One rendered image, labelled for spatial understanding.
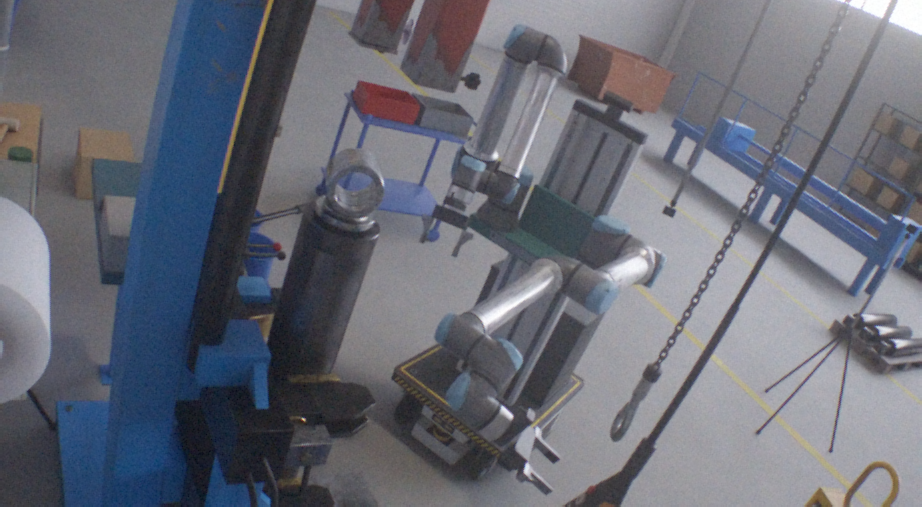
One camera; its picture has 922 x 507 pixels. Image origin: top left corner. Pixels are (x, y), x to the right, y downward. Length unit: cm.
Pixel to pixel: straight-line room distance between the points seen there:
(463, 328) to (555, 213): 132
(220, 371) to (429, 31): 96
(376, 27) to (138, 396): 119
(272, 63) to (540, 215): 186
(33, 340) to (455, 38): 100
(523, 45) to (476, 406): 148
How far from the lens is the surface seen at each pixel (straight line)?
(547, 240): 307
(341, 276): 186
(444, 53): 151
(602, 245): 280
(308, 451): 188
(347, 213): 182
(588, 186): 304
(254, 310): 226
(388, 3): 185
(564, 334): 337
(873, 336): 801
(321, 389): 204
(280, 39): 143
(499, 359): 176
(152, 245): 171
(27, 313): 111
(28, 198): 146
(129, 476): 227
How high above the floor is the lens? 229
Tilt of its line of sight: 22 degrees down
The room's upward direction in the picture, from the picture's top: 22 degrees clockwise
